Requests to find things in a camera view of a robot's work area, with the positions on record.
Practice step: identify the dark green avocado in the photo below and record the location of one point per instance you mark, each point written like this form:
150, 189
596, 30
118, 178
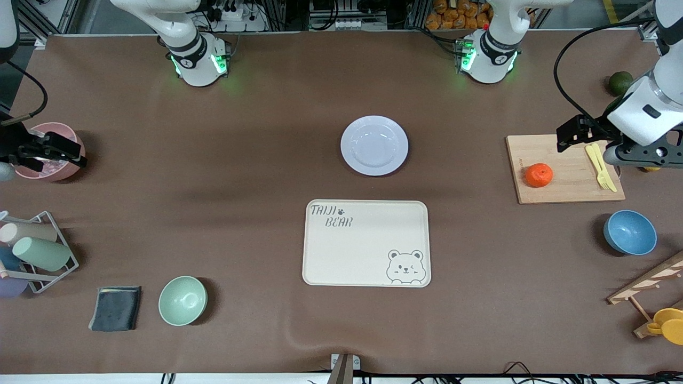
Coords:
620, 83

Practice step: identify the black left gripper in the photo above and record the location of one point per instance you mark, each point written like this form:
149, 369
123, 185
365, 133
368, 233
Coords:
598, 128

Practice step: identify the yellow mug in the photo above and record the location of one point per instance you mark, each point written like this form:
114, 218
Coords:
669, 325

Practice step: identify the mint green cup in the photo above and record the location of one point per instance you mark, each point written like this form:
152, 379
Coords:
42, 254

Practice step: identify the orange mandarin fruit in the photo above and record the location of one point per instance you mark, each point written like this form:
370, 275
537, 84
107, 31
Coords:
539, 175

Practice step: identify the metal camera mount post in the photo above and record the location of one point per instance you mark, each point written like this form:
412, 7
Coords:
344, 369

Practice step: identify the wooden cutting board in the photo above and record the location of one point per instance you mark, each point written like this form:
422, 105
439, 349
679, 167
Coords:
565, 176

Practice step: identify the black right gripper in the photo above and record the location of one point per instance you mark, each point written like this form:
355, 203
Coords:
12, 145

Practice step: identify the cream bear print tray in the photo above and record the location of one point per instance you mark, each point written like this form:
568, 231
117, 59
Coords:
352, 250

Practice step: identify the purple cup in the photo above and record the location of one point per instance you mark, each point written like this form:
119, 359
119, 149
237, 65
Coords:
10, 288

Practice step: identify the dark grey camera mount bracket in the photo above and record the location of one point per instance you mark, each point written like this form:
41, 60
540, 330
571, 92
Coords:
653, 153

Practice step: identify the brown table mat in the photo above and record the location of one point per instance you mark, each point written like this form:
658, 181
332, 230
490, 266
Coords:
213, 160

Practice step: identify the pile of oranges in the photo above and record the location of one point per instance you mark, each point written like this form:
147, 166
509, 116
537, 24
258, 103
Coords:
459, 15

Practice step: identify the pink bowl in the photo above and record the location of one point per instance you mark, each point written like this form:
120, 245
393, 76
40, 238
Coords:
53, 172

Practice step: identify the white round plate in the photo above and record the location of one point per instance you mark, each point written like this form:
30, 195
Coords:
374, 145

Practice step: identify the white power strip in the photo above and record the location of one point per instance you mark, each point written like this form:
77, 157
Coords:
235, 18

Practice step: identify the wooden mug rack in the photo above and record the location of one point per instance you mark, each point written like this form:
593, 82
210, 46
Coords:
648, 280

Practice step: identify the blue cup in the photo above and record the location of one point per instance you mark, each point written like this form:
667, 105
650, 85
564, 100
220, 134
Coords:
8, 258

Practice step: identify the dark grey folded cloth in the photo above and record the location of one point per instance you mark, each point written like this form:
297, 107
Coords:
114, 308

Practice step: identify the light green bowl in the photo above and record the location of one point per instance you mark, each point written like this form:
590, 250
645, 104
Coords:
182, 301

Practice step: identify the beige cup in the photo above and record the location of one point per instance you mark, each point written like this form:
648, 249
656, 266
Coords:
32, 232

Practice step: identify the blue bowl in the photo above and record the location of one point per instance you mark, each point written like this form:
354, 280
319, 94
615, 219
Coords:
630, 232

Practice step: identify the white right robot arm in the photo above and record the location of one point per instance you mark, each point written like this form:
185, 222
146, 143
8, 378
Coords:
197, 69

